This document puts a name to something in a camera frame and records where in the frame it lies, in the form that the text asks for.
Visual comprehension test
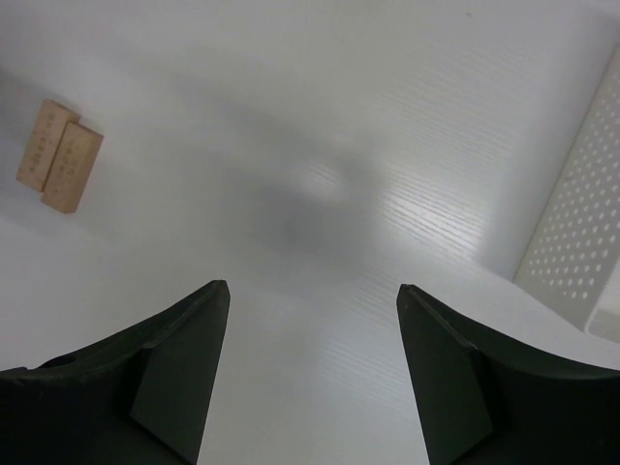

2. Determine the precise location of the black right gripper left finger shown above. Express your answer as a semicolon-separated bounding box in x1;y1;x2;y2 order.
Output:
1;280;230;464

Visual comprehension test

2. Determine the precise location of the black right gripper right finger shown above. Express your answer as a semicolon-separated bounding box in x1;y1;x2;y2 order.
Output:
396;285;619;464

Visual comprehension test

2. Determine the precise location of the white perforated plastic basket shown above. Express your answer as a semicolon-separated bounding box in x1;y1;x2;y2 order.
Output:
513;53;619;342

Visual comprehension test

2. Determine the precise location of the long light wood block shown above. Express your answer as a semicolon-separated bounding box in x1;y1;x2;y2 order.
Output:
16;99;80;192
41;123;104;214

